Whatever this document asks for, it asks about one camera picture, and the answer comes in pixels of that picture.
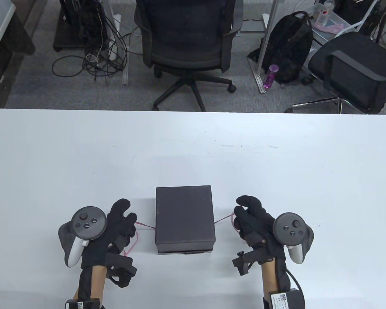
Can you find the clear plastic bin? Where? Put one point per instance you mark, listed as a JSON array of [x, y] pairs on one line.
[[336, 21]]

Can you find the black left wrist bracket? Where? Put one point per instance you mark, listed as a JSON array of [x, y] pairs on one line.
[[124, 268]]

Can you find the white power strip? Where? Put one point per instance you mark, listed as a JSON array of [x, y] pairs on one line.
[[117, 20]]

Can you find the purple water bottle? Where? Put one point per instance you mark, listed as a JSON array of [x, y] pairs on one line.
[[271, 77]]

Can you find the black computer tower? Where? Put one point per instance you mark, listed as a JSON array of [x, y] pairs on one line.
[[74, 32]]

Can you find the white desk leg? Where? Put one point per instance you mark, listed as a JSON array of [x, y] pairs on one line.
[[125, 75], [270, 22]]

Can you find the person's left forearm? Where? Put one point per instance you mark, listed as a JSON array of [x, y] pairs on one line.
[[95, 283]]

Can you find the pink bow ribbon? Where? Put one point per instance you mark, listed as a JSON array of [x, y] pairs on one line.
[[144, 225]]

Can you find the grey left hand controller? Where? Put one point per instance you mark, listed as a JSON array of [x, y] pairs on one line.
[[87, 222]]

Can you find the grey right hand controller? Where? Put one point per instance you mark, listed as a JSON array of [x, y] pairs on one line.
[[291, 228]]

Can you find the black gift box lid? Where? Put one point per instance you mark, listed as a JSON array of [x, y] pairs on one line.
[[185, 215]]

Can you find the dark desk with white top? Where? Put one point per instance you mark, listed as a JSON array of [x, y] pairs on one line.
[[16, 35]]

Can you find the black chair with chrome base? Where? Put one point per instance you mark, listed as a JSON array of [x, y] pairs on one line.
[[350, 64]]

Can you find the black mesh office chair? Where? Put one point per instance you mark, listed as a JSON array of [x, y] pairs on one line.
[[186, 38]]

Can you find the person's right forearm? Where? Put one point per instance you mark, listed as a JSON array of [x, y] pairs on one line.
[[270, 276]]

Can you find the black wrist bracket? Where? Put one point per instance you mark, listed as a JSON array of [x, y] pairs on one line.
[[124, 268], [243, 264]]

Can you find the pink cloth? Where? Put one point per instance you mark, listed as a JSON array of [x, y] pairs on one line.
[[331, 28]]

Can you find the person's left hand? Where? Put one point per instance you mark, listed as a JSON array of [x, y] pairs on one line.
[[115, 231]]

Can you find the black gift box base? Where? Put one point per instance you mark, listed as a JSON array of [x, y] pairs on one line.
[[185, 250]]

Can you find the grey hand controller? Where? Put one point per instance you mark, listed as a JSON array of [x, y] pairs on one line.
[[87, 222], [291, 228]]

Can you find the black backpack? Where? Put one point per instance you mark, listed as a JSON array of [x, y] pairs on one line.
[[289, 45]]

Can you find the black right wrist bracket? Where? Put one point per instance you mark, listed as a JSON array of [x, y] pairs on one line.
[[243, 264]]

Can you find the person's right hand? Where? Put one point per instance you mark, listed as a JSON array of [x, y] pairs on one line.
[[254, 222]]

